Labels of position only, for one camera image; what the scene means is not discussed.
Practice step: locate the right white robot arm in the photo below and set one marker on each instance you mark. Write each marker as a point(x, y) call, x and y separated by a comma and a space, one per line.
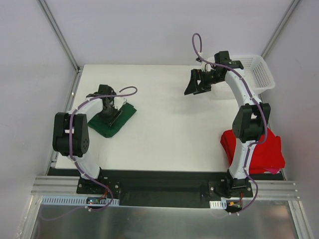
point(250, 124)

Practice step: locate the left white cable duct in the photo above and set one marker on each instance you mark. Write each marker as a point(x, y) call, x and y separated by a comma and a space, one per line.
point(79, 201)

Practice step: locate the white plastic basket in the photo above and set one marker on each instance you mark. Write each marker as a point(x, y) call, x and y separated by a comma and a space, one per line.
point(256, 74)

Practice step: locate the red folded t shirt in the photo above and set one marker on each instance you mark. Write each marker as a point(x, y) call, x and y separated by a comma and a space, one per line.
point(266, 155)

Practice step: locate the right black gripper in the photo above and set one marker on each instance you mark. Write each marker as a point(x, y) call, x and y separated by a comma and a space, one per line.
point(198, 81)

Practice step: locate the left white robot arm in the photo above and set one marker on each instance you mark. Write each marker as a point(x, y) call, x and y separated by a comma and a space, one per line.
point(71, 135)

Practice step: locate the green t shirt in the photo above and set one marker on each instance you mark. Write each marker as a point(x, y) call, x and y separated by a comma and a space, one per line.
point(109, 129)

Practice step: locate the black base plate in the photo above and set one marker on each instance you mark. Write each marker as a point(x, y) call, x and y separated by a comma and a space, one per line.
point(159, 199)

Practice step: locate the aluminium frame rail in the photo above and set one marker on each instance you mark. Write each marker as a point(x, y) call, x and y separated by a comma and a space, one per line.
point(67, 185)

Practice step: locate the right white cable duct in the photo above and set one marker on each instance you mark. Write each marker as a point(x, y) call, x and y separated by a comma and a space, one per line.
point(221, 204)

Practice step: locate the white cable duct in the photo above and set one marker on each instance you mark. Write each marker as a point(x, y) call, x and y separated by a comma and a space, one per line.
point(221, 204)
point(79, 201)

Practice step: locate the pink folded t shirt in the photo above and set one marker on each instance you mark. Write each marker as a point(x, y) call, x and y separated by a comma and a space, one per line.
point(272, 170)

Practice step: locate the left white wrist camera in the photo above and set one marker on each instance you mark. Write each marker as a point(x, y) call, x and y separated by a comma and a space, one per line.
point(118, 102)

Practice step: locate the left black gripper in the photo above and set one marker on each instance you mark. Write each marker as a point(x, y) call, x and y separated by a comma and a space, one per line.
point(113, 117)

